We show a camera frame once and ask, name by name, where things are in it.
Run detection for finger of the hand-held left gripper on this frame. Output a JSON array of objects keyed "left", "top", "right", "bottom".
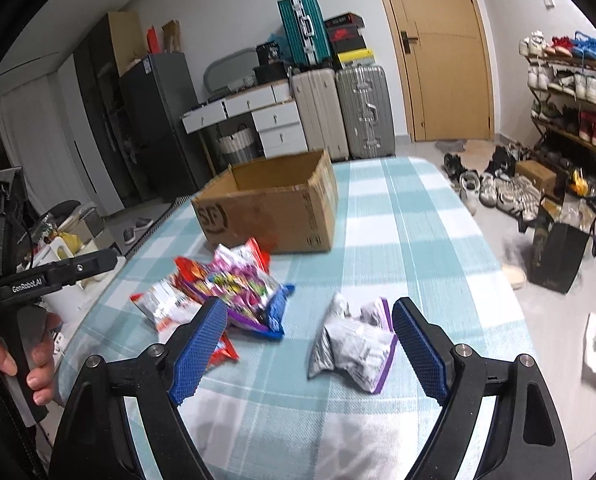
[
  {"left": 42, "top": 249, "right": 119, "bottom": 290},
  {"left": 0, "top": 168, "right": 27, "bottom": 285}
]

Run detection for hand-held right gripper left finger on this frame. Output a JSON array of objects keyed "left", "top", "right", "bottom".
[{"left": 48, "top": 296, "right": 229, "bottom": 480}]

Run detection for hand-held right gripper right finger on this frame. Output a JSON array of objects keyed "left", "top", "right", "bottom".
[{"left": 392, "top": 296, "right": 574, "bottom": 480}]

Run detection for silver snack bag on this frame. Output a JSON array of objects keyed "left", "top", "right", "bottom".
[{"left": 130, "top": 279, "right": 240, "bottom": 363}]

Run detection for silver purple snack packet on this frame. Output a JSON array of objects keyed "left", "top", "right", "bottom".
[
  {"left": 306, "top": 316, "right": 398, "bottom": 395},
  {"left": 327, "top": 292, "right": 395, "bottom": 335}
]

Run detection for red snack packet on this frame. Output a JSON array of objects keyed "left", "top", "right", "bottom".
[{"left": 173, "top": 237, "right": 272, "bottom": 303}]

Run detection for pink purple snack packet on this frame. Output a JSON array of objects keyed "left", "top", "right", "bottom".
[{"left": 203, "top": 244, "right": 297, "bottom": 342}]

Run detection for brown cardboard box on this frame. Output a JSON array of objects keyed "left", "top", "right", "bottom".
[{"left": 191, "top": 149, "right": 339, "bottom": 255}]

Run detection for person's left hand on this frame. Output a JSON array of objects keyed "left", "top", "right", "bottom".
[{"left": 0, "top": 311, "right": 62, "bottom": 406}]

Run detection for white plastic container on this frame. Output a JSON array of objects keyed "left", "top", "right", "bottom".
[{"left": 30, "top": 237, "right": 93, "bottom": 324}]

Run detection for pair of grey slippers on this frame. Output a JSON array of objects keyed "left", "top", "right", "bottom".
[{"left": 122, "top": 217, "right": 154, "bottom": 244}]

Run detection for dark tall cabinet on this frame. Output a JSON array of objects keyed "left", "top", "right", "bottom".
[{"left": 73, "top": 12, "right": 149, "bottom": 217}]

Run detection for black paper bag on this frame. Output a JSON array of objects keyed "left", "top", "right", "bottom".
[{"left": 525, "top": 219, "right": 595, "bottom": 295}]

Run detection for dark refrigerator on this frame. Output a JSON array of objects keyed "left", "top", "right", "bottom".
[{"left": 119, "top": 52, "right": 214, "bottom": 202}]

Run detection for heap of loose shoes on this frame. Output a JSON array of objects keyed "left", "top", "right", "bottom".
[{"left": 443, "top": 145, "right": 545, "bottom": 222}]

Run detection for woven laundry basket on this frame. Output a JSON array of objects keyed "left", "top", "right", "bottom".
[{"left": 215, "top": 127, "right": 259, "bottom": 167}]

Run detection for grey door mat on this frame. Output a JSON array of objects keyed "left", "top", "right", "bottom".
[{"left": 433, "top": 138, "right": 472, "bottom": 154}]

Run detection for small cardboard box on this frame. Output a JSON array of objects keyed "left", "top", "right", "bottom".
[{"left": 515, "top": 159, "right": 559, "bottom": 197}]

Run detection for white drawer desk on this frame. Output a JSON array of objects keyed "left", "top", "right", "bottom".
[{"left": 180, "top": 81, "right": 310, "bottom": 162}]

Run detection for arched mirror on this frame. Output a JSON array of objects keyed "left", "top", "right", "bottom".
[{"left": 203, "top": 47, "right": 259, "bottom": 92}]

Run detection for silver suitcase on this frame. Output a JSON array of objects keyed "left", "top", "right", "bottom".
[{"left": 335, "top": 62, "right": 397, "bottom": 160}]

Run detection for beige suitcase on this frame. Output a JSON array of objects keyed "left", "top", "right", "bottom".
[{"left": 290, "top": 67, "right": 352, "bottom": 162}]

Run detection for wooden shoe rack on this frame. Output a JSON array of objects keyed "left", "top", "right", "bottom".
[{"left": 520, "top": 52, "right": 596, "bottom": 197}]

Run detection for wooden door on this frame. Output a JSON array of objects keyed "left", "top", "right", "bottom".
[{"left": 369, "top": 0, "right": 495, "bottom": 143}]

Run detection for black storage box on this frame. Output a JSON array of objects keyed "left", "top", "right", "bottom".
[{"left": 254, "top": 42, "right": 292, "bottom": 86}]

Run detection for yellow black shoe box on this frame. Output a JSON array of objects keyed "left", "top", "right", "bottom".
[{"left": 337, "top": 49, "right": 376, "bottom": 69}]

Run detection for rows of racked shoes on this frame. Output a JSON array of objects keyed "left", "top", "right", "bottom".
[{"left": 519, "top": 30, "right": 596, "bottom": 149}]

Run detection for black shoe box red logo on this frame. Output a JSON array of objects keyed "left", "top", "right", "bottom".
[{"left": 328, "top": 28, "right": 367, "bottom": 54}]

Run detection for teal suitcase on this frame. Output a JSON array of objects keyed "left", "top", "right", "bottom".
[{"left": 277, "top": 0, "right": 337, "bottom": 69}]

